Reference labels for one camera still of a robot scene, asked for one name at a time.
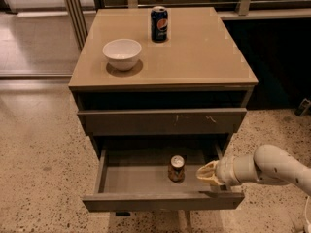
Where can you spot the grey drawer cabinet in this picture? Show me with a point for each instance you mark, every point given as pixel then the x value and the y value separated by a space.
pixel 198 67

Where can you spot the white ceramic bowl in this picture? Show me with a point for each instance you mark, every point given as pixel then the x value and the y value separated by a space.
pixel 122 54

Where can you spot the blue Pepsi can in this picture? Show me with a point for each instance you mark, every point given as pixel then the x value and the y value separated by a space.
pixel 159 24

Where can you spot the orange soda can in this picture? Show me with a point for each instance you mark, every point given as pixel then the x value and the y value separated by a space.
pixel 176 169

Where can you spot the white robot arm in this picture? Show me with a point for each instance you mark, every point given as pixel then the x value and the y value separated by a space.
pixel 268 165

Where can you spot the open middle drawer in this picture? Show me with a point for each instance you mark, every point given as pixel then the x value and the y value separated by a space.
pixel 136 179

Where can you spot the small dark floor object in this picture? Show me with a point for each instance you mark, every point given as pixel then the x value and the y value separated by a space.
pixel 303 107

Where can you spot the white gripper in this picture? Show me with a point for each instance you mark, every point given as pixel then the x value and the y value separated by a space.
pixel 224 171

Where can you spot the closed top drawer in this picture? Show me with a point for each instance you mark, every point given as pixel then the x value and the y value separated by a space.
pixel 162 122

